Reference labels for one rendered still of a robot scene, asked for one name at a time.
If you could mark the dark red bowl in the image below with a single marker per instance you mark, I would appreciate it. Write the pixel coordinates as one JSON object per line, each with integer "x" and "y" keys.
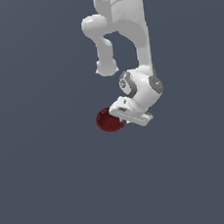
{"x": 107, "y": 121}

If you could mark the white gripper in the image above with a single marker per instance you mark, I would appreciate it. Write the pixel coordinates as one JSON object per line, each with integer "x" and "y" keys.
{"x": 130, "y": 113}

